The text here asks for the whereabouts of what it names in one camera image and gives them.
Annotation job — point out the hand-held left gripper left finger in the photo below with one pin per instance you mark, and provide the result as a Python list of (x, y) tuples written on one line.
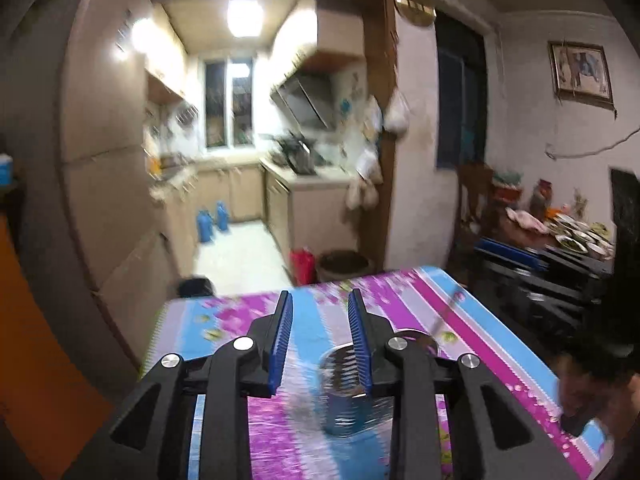
[(279, 345)]

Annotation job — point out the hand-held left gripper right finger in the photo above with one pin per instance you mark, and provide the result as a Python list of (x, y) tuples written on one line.
[(361, 345)]

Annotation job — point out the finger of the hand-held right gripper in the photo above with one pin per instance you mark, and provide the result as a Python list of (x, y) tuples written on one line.
[(515, 251), (530, 285)]

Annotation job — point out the blue perforated utensil holder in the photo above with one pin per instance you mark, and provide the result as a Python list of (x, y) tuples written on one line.
[(350, 410)]

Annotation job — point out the person's right hand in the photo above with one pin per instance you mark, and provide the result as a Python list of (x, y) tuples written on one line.
[(590, 395)]

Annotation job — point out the dark wooden side table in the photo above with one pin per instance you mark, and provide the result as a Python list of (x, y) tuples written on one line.
[(510, 232)]

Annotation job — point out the pink cloth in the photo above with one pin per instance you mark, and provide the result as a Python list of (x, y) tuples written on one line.
[(527, 221)]

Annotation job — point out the floral striped tablecloth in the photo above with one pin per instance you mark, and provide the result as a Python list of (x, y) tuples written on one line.
[(320, 320)]

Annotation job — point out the row of food bowls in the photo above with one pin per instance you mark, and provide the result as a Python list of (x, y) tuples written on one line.
[(575, 240)]

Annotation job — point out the red jar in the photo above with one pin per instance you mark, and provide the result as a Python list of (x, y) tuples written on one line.
[(541, 195)]

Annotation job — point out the brown round basket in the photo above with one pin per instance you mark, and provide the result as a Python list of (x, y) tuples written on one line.
[(345, 266)]

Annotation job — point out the dried plant sprigs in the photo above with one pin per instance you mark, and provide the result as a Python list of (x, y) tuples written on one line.
[(580, 201)]

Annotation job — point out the red plastic bag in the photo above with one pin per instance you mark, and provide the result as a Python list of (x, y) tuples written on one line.
[(303, 266)]

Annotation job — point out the black waste bin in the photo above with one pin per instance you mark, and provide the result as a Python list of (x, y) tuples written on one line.
[(196, 287)]

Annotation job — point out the dark panel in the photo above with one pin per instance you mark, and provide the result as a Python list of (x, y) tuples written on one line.
[(625, 205)]

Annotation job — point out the kitchen base cabinet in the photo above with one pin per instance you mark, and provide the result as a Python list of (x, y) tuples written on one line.
[(235, 190), (312, 210)]

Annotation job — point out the blue plastic bottle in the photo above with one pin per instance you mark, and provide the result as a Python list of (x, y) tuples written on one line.
[(205, 226), (222, 216)]

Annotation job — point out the pale hanging bag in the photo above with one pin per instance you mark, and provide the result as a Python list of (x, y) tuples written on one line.
[(372, 116), (361, 196), (368, 164)]

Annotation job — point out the dark room window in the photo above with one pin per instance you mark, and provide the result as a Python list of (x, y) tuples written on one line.
[(460, 95)]

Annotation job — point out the white hanging plastic bag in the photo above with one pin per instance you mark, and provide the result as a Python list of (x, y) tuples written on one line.
[(397, 112)]

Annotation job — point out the gas stove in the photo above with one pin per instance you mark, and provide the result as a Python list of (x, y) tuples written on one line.
[(297, 157)]

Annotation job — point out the orange wooden cabinet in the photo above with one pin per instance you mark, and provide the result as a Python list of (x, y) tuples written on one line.
[(35, 335)]

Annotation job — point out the kitchen window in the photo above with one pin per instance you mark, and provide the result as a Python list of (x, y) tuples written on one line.
[(229, 105)]

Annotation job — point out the metal range hood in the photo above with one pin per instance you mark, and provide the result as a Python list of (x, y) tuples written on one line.
[(305, 100)]

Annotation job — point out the tall refrigerator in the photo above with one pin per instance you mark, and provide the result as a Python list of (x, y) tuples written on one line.
[(100, 110)]

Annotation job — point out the blue lidded container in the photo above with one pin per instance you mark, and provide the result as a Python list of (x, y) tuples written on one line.
[(5, 169)]

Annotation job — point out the square ceiling light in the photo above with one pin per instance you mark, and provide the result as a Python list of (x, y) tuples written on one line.
[(245, 16)]

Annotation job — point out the framed wall picture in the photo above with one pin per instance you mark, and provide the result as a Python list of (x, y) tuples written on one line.
[(581, 72)]

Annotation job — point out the wooden door frame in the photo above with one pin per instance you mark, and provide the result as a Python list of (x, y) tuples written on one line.
[(385, 50)]

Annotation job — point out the round gold wall plate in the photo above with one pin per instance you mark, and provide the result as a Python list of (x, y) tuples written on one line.
[(415, 5)]

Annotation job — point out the wall cabinet above hood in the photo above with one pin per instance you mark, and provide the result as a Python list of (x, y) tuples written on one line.
[(325, 35)]

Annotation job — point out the row of wall cabinets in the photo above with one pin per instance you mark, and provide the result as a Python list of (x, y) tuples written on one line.
[(165, 60)]

